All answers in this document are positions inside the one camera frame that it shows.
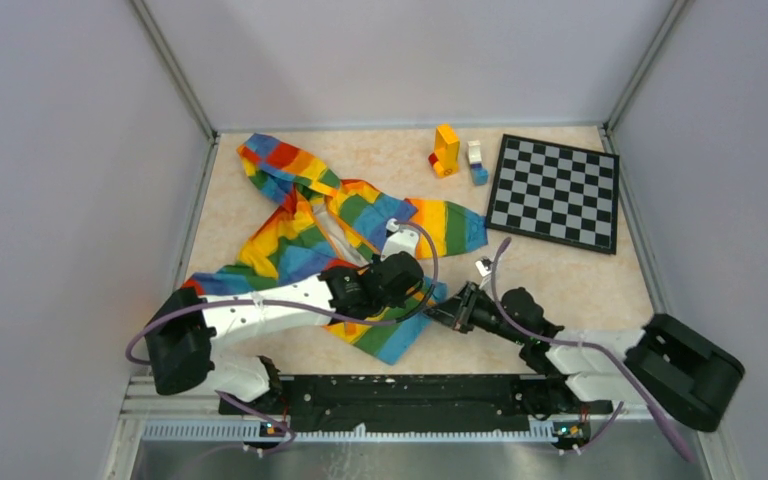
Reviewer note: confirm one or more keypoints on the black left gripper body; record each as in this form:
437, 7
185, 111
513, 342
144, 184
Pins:
393, 300

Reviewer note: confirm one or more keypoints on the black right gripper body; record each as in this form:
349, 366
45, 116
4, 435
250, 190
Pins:
488, 317

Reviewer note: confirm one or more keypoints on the rainbow striped zip jacket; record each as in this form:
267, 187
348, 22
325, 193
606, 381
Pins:
323, 221

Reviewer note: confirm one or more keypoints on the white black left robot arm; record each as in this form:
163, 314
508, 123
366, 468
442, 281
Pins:
189, 336

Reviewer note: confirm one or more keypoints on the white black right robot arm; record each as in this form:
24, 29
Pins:
689, 377

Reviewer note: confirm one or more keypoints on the black white checkerboard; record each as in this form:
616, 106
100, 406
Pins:
556, 193

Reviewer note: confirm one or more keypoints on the white blue block toy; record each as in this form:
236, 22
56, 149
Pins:
478, 172

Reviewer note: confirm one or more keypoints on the orange yellow block toy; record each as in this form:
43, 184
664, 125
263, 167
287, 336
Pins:
444, 156

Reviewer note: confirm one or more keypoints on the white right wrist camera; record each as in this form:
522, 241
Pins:
484, 266

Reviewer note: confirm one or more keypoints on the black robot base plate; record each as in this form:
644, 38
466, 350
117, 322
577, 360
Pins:
423, 403

